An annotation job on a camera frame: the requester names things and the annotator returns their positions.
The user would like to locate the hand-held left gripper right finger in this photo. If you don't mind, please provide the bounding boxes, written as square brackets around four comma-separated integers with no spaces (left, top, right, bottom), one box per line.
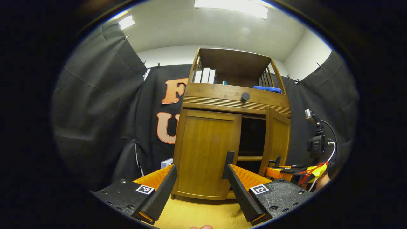
[223,164,314,226]

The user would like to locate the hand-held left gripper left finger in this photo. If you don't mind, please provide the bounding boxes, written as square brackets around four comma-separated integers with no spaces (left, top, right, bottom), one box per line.
[90,164,178,225]

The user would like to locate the wooden shoe cabinet door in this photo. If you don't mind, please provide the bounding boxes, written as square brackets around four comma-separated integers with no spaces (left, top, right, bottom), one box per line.
[259,106,291,177]
[173,109,242,200]

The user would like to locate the wooden double-door shoe cabinet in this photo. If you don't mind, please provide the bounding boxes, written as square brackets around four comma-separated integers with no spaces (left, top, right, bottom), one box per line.
[172,48,291,201]

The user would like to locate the wooden cabinet drawer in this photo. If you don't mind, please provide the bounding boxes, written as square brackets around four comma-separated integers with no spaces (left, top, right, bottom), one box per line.
[182,83,291,118]

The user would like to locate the blue towel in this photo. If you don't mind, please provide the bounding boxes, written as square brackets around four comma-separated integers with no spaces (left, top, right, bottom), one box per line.
[253,86,282,94]

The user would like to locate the small ceiling light panel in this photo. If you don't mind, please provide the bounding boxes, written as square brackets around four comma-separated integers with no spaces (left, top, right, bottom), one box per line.
[119,15,135,31]

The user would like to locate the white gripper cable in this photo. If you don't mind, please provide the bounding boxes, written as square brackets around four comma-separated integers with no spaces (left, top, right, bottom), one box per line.
[310,142,336,191]

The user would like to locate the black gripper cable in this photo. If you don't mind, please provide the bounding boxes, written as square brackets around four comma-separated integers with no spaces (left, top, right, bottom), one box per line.
[321,120,338,153]

